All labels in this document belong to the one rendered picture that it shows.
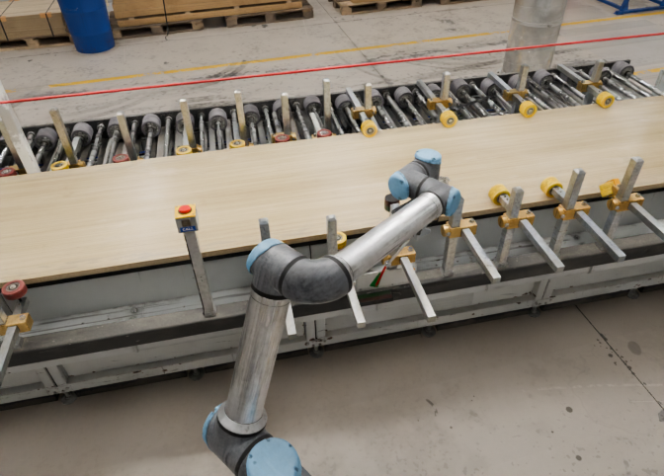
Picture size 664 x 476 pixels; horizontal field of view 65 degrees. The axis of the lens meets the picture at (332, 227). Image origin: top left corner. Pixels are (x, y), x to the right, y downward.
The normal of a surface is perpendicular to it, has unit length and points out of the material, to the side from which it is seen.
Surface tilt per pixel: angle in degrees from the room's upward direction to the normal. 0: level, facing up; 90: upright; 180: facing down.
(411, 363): 0
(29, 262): 0
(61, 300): 90
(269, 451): 5
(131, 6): 90
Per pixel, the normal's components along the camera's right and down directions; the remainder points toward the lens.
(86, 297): 0.21, 0.61
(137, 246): -0.02, -0.77
